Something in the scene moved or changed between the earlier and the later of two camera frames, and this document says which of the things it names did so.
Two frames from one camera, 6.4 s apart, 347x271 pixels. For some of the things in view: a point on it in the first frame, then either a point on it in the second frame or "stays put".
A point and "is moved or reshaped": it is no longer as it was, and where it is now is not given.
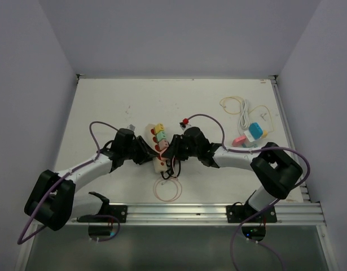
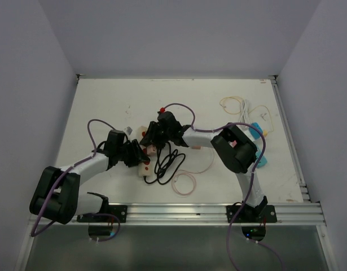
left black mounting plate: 119,212 stays put
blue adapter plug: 255,130 stays put
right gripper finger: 170,153 to 151,134
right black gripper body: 184,149 to 163,136
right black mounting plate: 239,213 stays put
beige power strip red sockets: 159,165 is moved or reshaped
